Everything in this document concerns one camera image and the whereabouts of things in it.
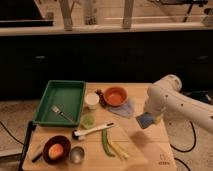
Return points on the yellowish white gripper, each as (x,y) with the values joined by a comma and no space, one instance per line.
(157,118)

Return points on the blue sponge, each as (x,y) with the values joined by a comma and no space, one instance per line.
(145,120)

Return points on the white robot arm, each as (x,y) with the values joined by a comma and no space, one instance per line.
(164,95)

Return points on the red orange bowl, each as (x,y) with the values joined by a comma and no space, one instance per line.
(115,96)

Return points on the dark brown bowl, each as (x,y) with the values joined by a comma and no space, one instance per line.
(64,141)

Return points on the light blue cloth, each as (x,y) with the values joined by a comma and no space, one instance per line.
(126,110)

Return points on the green bean pod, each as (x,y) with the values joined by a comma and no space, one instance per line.
(105,144)

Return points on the dark red grapes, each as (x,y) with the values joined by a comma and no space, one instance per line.
(101,101)

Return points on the white paper cup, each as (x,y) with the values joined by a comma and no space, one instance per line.
(92,100)

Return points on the white black dish brush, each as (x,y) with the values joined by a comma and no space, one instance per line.
(78,134)

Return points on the small silver metal cup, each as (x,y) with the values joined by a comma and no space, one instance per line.
(77,155)

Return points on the green plastic tray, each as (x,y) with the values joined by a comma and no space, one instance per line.
(68,96)

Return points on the silver fork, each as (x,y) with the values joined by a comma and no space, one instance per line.
(59,112)

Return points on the orange fruit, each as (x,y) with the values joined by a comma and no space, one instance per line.
(55,151)

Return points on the black marker pen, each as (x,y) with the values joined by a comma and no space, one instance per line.
(36,157)

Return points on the black table clamp bar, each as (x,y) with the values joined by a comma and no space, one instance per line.
(30,128)

